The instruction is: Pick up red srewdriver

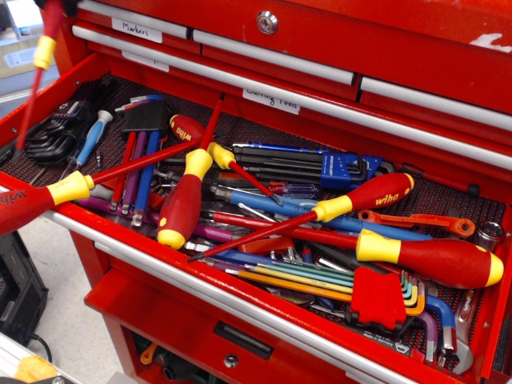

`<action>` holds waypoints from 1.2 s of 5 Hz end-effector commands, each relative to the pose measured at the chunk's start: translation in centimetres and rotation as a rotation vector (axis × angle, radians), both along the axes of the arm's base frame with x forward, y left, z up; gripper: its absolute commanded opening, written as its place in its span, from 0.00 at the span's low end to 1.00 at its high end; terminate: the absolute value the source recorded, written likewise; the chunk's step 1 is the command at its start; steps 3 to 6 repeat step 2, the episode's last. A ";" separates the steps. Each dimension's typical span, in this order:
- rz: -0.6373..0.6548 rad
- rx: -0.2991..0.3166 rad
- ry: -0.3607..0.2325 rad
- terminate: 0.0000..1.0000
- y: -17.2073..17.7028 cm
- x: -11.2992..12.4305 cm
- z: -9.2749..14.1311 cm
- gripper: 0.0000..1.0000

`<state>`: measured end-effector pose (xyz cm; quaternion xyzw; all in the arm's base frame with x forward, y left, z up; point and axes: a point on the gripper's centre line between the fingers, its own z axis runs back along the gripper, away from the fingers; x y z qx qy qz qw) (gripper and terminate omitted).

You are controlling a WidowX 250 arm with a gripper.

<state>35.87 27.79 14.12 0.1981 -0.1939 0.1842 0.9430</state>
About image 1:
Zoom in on blue hex key set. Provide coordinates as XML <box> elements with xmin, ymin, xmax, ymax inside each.
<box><xmin>232</xmin><ymin>142</ymin><xmax>395</xmax><ymax>190</ymax></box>

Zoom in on orange flat wrench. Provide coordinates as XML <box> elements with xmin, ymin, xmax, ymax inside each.
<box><xmin>358</xmin><ymin>210</ymin><xmax>476</xmax><ymax>238</ymax></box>

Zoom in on blue handled long tool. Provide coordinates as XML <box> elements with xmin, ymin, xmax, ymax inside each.
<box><xmin>210</xmin><ymin>186</ymin><xmax>433</xmax><ymax>241</ymax></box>

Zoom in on large wiha screwdriver left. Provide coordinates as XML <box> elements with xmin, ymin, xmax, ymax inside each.
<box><xmin>1</xmin><ymin>130</ymin><xmax>213</xmax><ymax>235</ymax></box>

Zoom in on silver adjustable wrench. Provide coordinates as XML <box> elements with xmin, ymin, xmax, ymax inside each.
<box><xmin>453</xmin><ymin>290</ymin><xmax>481</xmax><ymax>374</ymax></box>

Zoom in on clear blue small screwdriver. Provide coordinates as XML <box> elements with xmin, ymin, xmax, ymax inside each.
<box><xmin>268</xmin><ymin>183</ymin><xmax>318</xmax><ymax>198</ymax></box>

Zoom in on red holder rainbow hex keys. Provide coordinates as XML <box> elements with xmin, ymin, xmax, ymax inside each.
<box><xmin>206</xmin><ymin>256</ymin><xmax>458</xmax><ymax>356</ymax></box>

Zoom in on small red yellow screwdriver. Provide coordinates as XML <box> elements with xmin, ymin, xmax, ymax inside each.
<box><xmin>14</xmin><ymin>0</ymin><xmax>65</xmax><ymax>158</ymax></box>

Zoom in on white cutting tools label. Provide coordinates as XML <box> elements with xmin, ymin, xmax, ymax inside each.
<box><xmin>242</xmin><ymin>89</ymin><xmax>301</xmax><ymax>115</ymax></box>

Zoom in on red tool chest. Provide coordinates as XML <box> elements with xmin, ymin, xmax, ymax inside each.
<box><xmin>0</xmin><ymin>0</ymin><xmax>512</xmax><ymax>384</ymax></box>

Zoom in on blue white precision screwdriver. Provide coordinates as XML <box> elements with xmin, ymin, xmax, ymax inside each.
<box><xmin>60</xmin><ymin>110</ymin><xmax>113</xmax><ymax>180</ymax></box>

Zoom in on open red drawer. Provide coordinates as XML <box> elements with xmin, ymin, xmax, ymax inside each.
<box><xmin>0</xmin><ymin>51</ymin><xmax>512</xmax><ymax>384</ymax></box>

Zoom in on red yellow phillips screwdriver upright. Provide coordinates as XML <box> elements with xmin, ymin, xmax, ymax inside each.
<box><xmin>157</xmin><ymin>93</ymin><xmax>225</xmax><ymax>250</ymax></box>

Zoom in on black box on floor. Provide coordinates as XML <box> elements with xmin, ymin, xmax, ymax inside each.
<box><xmin>1</xmin><ymin>232</ymin><xmax>48</xmax><ymax>346</ymax></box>

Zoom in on chrome cabinet lock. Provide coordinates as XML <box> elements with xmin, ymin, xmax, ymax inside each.
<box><xmin>256</xmin><ymin>10</ymin><xmax>278</xmax><ymax>34</ymax></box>

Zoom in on big red yellow screwdriver right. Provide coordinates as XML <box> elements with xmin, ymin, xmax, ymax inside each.
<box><xmin>203</xmin><ymin>213</ymin><xmax>505</xmax><ymax>289</ymax></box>

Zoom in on white markers label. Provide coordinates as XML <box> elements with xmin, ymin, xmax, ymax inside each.
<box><xmin>111</xmin><ymin>18</ymin><xmax>163</xmax><ymax>43</ymax></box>

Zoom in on red yellow screwdriver centre back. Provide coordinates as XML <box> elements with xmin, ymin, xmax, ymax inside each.
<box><xmin>170</xmin><ymin>114</ymin><xmax>283</xmax><ymax>206</ymax></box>

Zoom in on black torx key set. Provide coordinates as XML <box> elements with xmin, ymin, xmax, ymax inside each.
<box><xmin>24</xmin><ymin>78</ymin><xmax>118</xmax><ymax>166</ymax></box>

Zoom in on orange black utility knife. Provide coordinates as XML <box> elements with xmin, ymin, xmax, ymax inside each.
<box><xmin>217</xmin><ymin>172</ymin><xmax>253</xmax><ymax>188</ymax></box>

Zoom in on chrome socket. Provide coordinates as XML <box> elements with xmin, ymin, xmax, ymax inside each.
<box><xmin>477</xmin><ymin>221</ymin><xmax>506</xmax><ymax>252</ymax></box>

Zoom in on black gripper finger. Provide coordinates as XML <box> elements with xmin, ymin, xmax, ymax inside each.
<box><xmin>62</xmin><ymin>0</ymin><xmax>80</xmax><ymax>17</ymax></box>
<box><xmin>34</xmin><ymin>0</ymin><xmax>47</xmax><ymax>8</ymax></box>

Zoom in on magenta handled tool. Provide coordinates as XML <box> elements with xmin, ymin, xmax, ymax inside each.
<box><xmin>75</xmin><ymin>197</ymin><xmax>242</xmax><ymax>242</ymax></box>

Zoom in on wiha screwdriver centre right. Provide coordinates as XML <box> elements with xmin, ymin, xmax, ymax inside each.
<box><xmin>187</xmin><ymin>173</ymin><xmax>414</xmax><ymax>263</ymax></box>

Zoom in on black holder coloured hex keys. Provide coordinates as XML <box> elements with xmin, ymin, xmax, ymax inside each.
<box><xmin>110</xmin><ymin>96</ymin><xmax>167</xmax><ymax>229</ymax></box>

